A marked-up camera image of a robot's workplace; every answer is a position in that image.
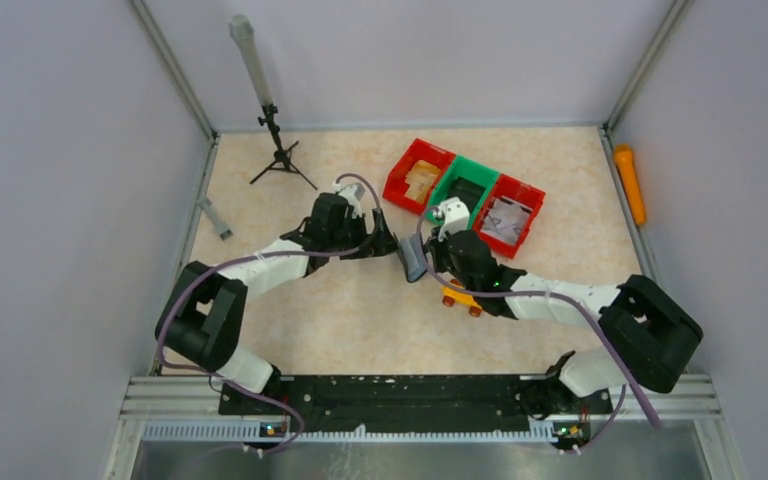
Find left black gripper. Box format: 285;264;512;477
328;207;399;259

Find black leather card holder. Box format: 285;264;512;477
398;233;427;283

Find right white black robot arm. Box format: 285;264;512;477
418;230;704;426

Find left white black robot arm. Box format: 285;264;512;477
155;193;398;414

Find yellow toy brick car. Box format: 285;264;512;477
441;286;483;317

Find red bin with wooden blocks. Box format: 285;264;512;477
383;138;455;214

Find black items in green bin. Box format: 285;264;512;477
449;177;485;210

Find red bin with plastic bags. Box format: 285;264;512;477
472;174;546;259

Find green plastic bin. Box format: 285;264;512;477
427;155;501;227

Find small grey tool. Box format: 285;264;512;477
196;197;233;241

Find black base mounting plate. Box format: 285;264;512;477
218;374;613;433

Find orange flashlight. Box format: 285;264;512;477
613;144;647;227

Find black tripod with grey tube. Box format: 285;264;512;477
228;14;318;191

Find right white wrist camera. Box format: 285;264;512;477
433;197;471;242

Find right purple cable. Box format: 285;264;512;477
415;205;664;455

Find purple cable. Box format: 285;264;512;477
415;205;664;455
155;172;385;458

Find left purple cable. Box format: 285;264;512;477
155;172;385;458

